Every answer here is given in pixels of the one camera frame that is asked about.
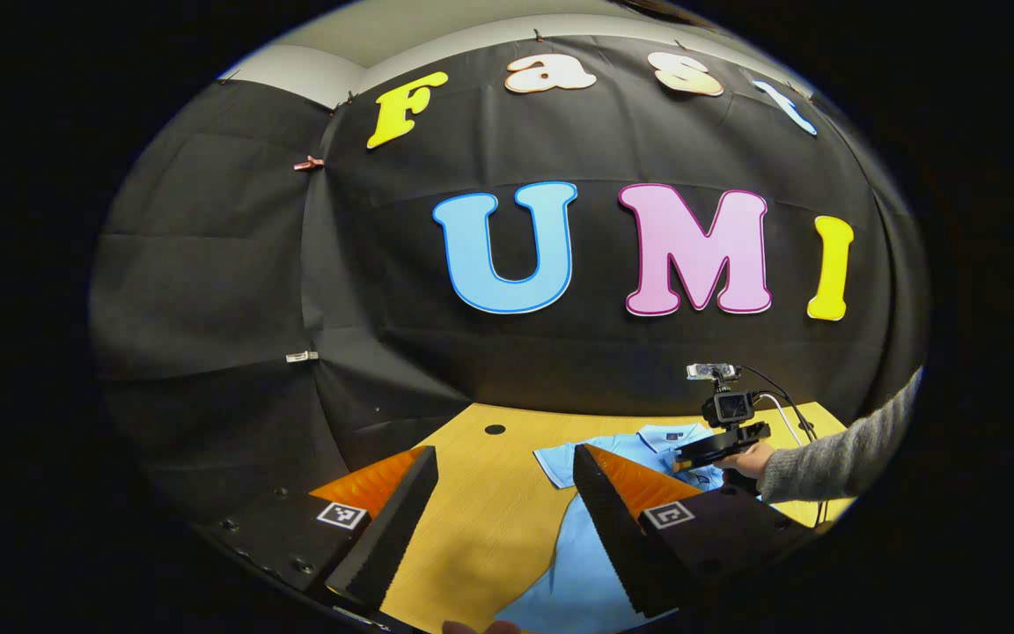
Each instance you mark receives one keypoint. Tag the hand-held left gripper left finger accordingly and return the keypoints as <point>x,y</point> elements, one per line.
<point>393,546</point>

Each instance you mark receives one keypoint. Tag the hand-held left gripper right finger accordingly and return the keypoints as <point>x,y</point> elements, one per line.
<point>617,546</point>

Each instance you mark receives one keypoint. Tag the light blue T-shirt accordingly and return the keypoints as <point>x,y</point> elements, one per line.
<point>577,563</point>

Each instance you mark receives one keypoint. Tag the black backdrop cloth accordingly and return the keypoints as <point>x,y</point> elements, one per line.
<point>472,352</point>

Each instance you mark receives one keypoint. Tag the silver backdrop clip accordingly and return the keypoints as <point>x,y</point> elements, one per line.
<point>300,357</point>

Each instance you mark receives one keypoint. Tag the red backdrop clip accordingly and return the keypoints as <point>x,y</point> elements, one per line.
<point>307,163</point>

